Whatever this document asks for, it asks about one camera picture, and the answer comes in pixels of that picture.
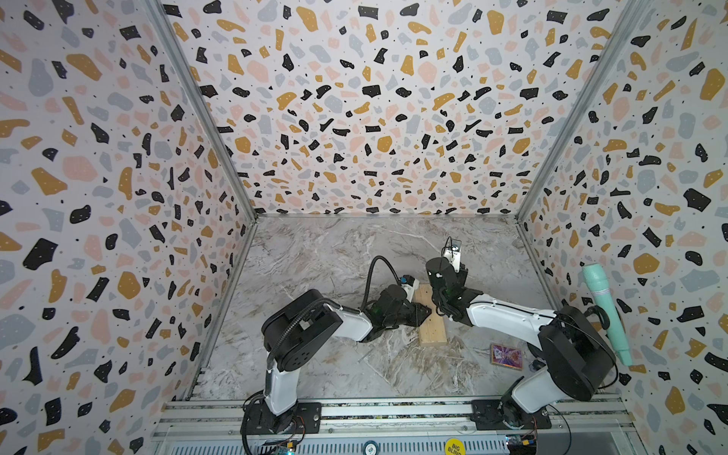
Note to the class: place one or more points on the yellow round sticker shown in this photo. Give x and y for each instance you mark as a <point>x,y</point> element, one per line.
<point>454,446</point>

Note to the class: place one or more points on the purple card box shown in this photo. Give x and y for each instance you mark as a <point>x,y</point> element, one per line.
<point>507,357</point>

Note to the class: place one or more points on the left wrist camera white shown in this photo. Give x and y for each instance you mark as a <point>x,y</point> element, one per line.
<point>408,283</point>

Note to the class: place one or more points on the light wooden block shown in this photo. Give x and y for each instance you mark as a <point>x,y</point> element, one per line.
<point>432,332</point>

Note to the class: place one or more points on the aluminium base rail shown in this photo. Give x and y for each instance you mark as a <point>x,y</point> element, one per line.
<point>399,426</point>

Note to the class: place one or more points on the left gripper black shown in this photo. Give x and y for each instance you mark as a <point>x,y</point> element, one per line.
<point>420,314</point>

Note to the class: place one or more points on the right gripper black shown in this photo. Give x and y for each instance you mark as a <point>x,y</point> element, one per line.
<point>444,297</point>

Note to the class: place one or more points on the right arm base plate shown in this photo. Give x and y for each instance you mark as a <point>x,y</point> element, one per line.
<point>492,414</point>

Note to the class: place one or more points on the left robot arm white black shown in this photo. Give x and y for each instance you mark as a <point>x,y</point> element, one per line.
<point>294,334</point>

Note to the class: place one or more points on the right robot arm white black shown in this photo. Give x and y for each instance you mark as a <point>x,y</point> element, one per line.
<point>577,360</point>

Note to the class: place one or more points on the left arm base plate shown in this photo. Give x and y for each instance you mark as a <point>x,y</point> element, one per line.
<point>303,418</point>

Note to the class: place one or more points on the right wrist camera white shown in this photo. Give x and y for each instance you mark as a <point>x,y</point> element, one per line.
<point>452,252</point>

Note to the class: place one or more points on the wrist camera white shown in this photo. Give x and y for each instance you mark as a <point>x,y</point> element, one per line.
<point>452,252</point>
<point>408,283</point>

